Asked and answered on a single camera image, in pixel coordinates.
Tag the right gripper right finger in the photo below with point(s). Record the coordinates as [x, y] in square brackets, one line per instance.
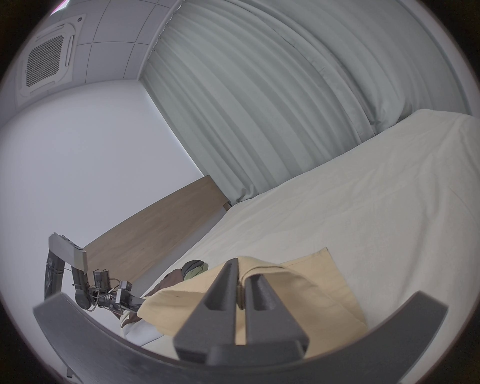
[268, 322]

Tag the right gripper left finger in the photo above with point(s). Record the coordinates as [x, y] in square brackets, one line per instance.
[217, 311]

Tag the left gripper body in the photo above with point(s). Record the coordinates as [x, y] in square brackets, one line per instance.
[123, 292]

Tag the beige garment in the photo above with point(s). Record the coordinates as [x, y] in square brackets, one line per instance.
[318, 300]

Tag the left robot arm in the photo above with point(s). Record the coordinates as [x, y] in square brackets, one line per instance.
[69, 251]

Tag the bed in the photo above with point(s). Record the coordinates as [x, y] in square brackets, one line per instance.
[337, 206]

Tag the olive green garment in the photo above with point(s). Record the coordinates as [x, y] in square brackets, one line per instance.
[201, 270]

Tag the brown garment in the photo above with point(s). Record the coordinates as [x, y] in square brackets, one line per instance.
[168, 282]

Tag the dark grey garment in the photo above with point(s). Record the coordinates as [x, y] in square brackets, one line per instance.
[191, 267]

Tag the pale green curtain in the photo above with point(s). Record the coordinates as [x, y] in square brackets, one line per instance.
[243, 93]

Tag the ceiling air conditioner vent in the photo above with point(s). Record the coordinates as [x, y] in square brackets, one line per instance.
[48, 56]

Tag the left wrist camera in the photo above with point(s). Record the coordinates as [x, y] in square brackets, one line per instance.
[101, 276]

